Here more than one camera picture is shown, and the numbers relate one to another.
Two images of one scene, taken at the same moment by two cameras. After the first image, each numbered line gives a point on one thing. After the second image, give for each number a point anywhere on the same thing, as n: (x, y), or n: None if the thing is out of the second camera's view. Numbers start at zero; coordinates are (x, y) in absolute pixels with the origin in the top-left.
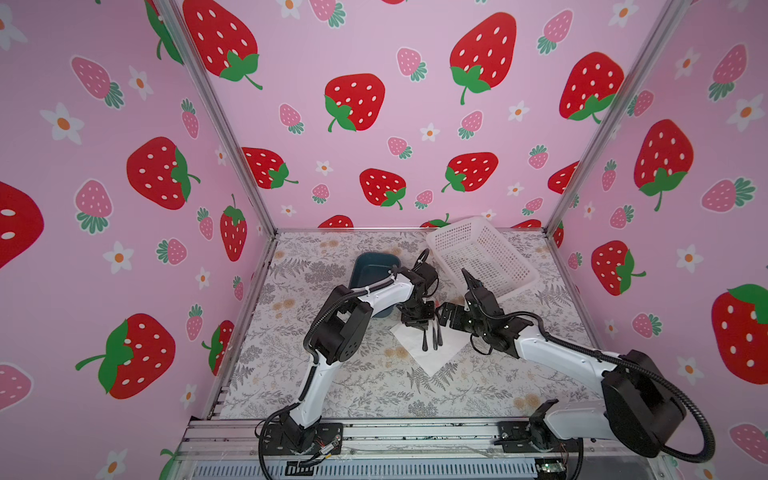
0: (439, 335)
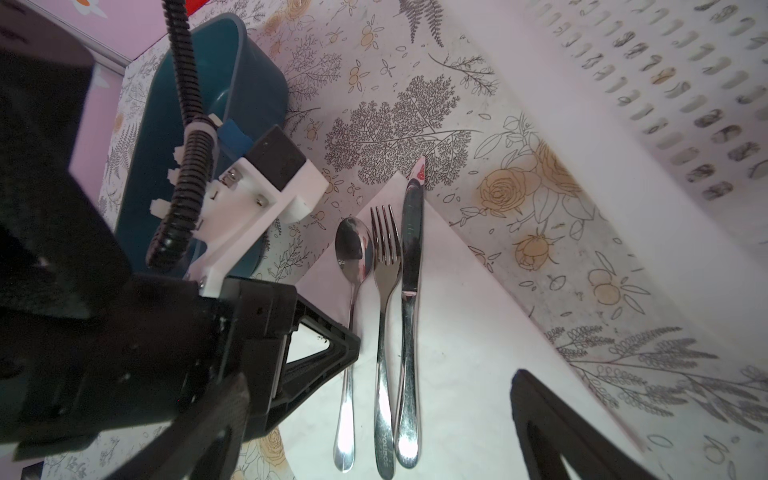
0: (412, 277)
